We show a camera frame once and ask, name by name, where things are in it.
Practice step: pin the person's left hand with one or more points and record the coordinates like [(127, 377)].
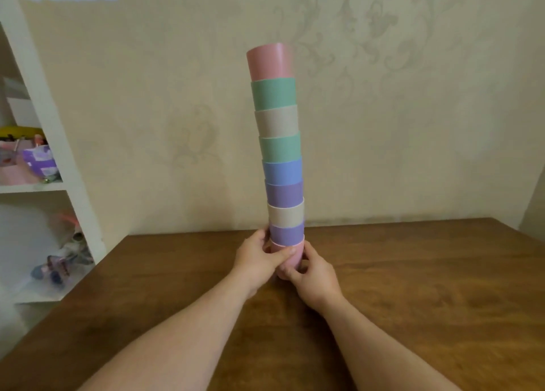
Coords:
[(253, 267)]

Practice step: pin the person's right hand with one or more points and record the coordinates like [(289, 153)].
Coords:
[(319, 284)]

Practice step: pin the pink plastic cup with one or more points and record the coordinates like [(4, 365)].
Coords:
[(270, 62), (294, 262)]

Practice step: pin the purple plastic cup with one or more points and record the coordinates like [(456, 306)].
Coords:
[(287, 233), (284, 195)]

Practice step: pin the beige plastic cup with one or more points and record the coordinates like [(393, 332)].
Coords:
[(286, 214), (276, 122)]

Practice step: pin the blue plastic cup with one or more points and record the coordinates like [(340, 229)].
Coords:
[(282, 172)]

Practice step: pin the green plastic cup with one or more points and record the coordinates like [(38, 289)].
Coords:
[(274, 94), (280, 148)]

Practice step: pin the person's right forearm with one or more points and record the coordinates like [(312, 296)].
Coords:
[(374, 352)]

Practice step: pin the person's left forearm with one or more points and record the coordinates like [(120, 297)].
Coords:
[(179, 344)]

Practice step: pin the cardboard tube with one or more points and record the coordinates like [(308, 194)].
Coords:
[(78, 235)]

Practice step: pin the purple printed container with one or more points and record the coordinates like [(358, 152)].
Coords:
[(39, 160)]

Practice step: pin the pink storage container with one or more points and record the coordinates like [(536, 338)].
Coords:
[(15, 169)]

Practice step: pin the white shelf unit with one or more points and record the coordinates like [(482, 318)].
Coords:
[(44, 105)]

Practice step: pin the yellow flat item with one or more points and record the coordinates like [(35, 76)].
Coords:
[(19, 131)]

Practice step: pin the white cardboard box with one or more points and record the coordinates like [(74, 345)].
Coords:
[(21, 109)]

